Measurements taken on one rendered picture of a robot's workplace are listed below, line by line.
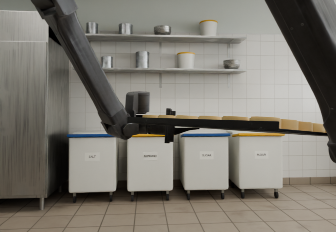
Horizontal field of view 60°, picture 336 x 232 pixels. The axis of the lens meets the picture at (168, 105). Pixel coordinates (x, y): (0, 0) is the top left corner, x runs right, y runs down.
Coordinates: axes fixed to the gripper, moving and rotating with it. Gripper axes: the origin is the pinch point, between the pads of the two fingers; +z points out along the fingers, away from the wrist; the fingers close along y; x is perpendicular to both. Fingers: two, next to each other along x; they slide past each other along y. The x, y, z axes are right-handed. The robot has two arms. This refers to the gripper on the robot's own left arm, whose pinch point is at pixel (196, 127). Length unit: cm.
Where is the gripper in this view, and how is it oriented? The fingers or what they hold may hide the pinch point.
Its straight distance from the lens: 87.5
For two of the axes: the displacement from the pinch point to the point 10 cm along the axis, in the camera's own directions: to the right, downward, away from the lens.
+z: 10.0, 0.4, -0.8
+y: -0.5, 10.0, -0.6
